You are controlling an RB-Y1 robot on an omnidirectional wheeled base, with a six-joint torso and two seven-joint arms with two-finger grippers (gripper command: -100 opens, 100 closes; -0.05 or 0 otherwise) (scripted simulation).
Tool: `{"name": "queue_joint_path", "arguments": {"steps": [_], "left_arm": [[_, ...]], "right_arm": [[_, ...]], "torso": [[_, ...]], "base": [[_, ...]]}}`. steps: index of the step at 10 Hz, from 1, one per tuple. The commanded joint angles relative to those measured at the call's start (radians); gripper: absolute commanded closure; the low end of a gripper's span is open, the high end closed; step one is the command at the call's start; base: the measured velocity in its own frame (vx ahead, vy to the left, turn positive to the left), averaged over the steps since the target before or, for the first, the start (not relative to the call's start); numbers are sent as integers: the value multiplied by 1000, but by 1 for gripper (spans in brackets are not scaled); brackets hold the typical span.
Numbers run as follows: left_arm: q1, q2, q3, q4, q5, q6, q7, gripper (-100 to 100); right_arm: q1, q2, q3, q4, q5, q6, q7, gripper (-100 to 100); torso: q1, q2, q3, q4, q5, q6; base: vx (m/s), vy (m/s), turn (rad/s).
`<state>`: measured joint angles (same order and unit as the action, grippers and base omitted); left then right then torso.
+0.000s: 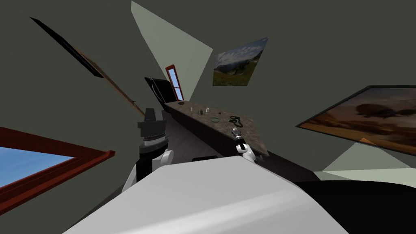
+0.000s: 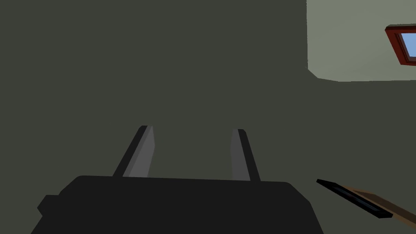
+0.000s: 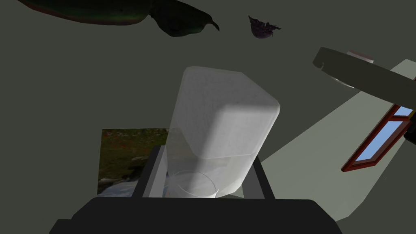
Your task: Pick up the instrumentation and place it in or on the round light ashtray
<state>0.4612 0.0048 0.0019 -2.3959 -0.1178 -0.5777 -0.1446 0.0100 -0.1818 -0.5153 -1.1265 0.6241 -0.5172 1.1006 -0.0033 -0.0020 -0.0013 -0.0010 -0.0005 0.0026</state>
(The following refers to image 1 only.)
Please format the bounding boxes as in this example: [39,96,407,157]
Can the narrow red framed window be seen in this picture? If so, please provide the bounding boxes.
[165,64,185,101]

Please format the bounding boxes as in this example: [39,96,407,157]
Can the black and brown flat panel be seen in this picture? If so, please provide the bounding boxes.
[29,16,146,117]

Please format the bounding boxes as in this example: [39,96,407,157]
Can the brown sunset picture black frame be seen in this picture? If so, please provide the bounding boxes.
[295,85,416,157]

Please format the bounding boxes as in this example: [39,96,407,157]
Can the black appliance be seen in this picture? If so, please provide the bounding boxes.
[144,77,178,113]

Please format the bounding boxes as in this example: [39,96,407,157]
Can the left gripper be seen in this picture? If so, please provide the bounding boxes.
[137,108,167,139]

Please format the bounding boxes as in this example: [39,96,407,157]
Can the green landscape picture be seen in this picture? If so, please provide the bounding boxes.
[212,37,269,87]

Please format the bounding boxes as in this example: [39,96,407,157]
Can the black looped object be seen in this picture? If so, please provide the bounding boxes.
[229,115,244,128]

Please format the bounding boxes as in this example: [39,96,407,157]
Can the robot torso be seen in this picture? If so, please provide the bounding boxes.
[63,155,350,234]

